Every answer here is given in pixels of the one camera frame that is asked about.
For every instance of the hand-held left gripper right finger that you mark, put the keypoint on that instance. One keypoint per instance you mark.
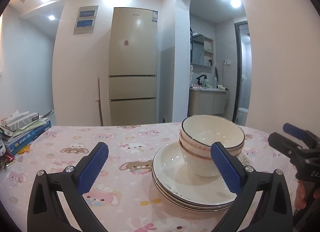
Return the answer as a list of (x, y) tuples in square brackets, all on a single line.
[(225, 169)]

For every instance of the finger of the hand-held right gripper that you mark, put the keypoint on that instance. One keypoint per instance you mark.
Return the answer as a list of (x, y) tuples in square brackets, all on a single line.
[(293, 129), (280, 142)]

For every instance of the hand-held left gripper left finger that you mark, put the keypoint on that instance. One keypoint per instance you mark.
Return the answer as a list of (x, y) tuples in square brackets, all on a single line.
[(92, 169)]

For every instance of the ribbed white pink-rim bowl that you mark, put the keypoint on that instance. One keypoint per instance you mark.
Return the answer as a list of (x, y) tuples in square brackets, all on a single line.
[(197, 167), (186, 142)]

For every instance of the white black-rim bowl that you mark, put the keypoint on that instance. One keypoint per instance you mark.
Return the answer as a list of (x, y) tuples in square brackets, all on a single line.
[(212, 132)]

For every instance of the white cartoon rim plate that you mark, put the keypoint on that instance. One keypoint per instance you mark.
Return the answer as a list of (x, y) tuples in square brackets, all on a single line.
[(170, 172), (200, 205)]

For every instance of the white plate cartoons and lettering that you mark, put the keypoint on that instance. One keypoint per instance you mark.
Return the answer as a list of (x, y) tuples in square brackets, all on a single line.
[(200, 209)]

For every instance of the person's right hand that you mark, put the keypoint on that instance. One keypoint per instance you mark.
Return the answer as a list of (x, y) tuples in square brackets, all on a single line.
[(300, 195)]

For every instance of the pink cartoon printed tablecloth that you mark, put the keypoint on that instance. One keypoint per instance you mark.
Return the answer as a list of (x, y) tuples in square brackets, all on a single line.
[(125, 197)]

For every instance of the beige vanity cabinet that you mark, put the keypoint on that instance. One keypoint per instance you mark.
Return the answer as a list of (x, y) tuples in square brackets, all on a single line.
[(207, 102)]

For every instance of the orange packet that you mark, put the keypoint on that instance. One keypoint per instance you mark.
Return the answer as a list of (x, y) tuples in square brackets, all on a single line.
[(24, 149)]

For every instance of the pale green book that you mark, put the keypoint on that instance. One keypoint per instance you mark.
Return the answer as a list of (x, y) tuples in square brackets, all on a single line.
[(35, 125)]

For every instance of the stack of books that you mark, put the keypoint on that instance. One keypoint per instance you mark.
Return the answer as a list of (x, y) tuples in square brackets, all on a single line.
[(25, 140)]

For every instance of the white hair dryer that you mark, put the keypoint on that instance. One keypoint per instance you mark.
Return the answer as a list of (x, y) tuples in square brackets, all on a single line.
[(221, 87)]

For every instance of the grey patterned tissue box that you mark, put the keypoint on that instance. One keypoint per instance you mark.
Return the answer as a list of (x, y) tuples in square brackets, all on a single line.
[(22, 120)]

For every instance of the black faucet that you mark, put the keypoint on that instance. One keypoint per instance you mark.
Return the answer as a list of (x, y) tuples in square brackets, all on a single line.
[(200, 80)]

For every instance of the white handheld device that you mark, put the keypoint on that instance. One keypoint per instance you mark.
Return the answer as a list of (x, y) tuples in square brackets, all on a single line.
[(2, 147)]

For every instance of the white plush toy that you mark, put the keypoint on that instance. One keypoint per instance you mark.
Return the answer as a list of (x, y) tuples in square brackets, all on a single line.
[(192, 72)]

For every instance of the mirror cabinet with shelves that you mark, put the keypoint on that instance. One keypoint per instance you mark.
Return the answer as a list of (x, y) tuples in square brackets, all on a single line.
[(198, 49)]

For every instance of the beige three-door refrigerator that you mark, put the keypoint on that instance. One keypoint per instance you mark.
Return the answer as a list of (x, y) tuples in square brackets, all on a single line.
[(132, 52)]

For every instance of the fridge label sticker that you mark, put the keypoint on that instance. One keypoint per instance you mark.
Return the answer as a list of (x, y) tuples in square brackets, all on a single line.
[(155, 16)]

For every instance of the dark bathroom door frame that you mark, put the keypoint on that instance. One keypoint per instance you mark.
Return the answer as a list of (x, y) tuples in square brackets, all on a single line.
[(237, 72)]

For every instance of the white wall socket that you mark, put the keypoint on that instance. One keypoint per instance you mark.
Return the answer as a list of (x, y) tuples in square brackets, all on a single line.
[(226, 62)]

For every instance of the grey wall panel blue windows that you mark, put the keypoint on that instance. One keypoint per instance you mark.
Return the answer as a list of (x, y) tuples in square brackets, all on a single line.
[(85, 20)]

